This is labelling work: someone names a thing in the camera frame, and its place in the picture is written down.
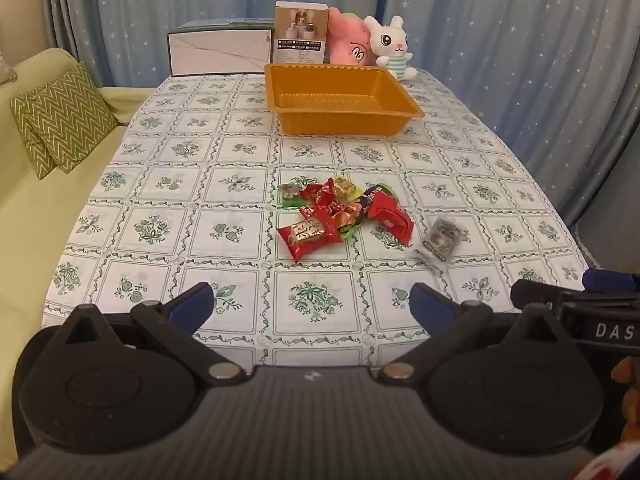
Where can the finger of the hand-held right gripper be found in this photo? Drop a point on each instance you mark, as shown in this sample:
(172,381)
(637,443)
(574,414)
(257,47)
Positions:
(612,281)
(532,294)

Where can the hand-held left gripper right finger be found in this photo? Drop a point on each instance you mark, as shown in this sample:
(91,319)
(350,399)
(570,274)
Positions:
(430,307)

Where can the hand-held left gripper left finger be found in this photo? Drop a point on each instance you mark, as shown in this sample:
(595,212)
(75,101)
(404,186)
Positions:
(190,307)

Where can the large red gold-label snack packet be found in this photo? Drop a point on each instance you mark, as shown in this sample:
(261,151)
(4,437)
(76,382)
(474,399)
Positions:
(307,235)

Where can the yellow-green snack packet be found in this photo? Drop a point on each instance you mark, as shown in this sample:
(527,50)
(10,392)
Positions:
(348,187)

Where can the green grey snack packet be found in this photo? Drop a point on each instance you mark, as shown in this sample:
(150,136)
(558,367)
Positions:
(290,193)

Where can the small red snack packet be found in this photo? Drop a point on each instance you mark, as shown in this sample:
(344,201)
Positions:
(325,197)

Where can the orange plastic tray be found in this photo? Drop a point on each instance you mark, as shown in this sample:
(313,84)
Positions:
(340,90)

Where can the person's right hand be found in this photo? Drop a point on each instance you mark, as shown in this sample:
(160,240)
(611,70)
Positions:
(626,371)

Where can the light green sofa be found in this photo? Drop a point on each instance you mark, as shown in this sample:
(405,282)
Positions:
(35,220)

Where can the green zigzag pillow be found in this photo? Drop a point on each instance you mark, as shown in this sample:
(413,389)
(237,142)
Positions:
(72,115)
(30,140)

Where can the white cardboard box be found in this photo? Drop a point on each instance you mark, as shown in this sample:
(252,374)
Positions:
(220,50)

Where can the white rabbit plush toy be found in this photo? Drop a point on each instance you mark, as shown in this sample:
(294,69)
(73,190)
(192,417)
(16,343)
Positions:
(392,47)

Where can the pink plush toy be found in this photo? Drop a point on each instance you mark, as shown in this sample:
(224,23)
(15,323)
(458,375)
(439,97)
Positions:
(347,40)

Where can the humidifier product box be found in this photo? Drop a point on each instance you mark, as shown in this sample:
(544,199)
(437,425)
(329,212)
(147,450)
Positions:
(300,35)

